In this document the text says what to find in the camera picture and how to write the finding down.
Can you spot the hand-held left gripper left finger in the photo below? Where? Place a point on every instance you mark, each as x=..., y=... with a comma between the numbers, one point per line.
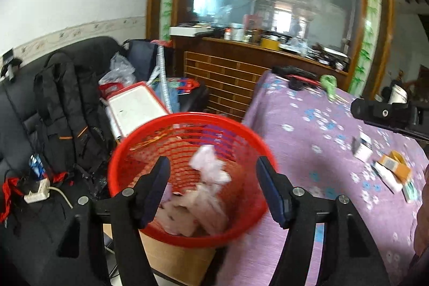
x=157, y=192

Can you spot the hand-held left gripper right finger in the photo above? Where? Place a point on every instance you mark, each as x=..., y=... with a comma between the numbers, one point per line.
x=274, y=192

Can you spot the white blue patterned medicine box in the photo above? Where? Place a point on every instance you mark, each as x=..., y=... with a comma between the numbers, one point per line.
x=363, y=148

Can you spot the yellow paper container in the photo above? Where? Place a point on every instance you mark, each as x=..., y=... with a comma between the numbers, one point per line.
x=398, y=168

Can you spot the white paper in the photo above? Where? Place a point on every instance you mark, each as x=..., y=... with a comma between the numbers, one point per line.
x=209, y=165

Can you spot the long white barcode medicine box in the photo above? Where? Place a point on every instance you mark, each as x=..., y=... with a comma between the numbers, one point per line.
x=385, y=175

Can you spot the red plastic mesh basket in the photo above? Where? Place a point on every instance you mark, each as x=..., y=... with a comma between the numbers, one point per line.
x=201, y=240

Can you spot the white printed paper cup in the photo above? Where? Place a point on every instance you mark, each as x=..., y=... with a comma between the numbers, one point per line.
x=398, y=95

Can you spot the green cloth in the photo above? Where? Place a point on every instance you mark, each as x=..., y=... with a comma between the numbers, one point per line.
x=328, y=85

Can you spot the small green white packet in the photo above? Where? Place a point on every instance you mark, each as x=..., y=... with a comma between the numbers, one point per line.
x=410, y=192

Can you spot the black red hand tool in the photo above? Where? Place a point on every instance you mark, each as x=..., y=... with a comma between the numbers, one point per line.
x=295, y=73

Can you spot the colourful plastic package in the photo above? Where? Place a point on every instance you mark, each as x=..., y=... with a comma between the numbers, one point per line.
x=182, y=85

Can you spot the white power strip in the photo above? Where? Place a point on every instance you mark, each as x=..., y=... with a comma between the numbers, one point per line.
x=37, y=192

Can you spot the black backpack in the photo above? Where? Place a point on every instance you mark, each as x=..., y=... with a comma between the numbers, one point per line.
x=67, y=111

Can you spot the small blue white pack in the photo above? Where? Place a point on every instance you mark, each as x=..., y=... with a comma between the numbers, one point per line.
x=37, y=165

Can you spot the clear plastic bag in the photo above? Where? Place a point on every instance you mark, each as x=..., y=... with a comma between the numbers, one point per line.
x=117, y=70

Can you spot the wooden sideboard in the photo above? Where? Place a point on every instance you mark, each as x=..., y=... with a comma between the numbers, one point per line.
x=218, y=71

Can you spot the dark blue bag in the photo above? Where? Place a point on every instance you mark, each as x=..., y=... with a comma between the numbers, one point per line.
x=140, y=58

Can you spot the yellow tin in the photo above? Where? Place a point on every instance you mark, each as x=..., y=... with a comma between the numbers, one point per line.
x=269, y=43

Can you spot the black sofa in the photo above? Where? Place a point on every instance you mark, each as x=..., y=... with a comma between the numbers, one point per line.
x=20, y=125

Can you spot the white flat box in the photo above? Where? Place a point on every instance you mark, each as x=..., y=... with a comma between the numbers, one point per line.
x=187, y=30

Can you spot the black clip device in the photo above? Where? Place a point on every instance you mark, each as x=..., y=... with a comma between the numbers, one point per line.
x=10, y=63

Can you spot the white board with red frame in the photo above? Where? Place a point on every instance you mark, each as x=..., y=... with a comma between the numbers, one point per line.
x=134, y=108

